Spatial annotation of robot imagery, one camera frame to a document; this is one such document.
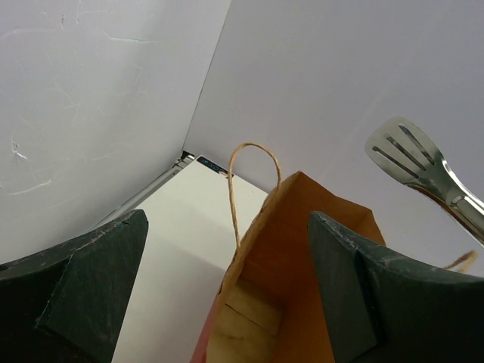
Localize aluminium table frame rail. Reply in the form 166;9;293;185
91;150;196;231

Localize left blue corner label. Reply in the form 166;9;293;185
196;156;228;177

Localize red paper bag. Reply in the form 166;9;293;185
191;172;386;362

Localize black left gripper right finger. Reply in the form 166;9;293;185
308;212;483;362

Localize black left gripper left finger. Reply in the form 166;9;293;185
1;209;148;362

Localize metal kitchen tongs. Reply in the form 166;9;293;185
365;116;483;245

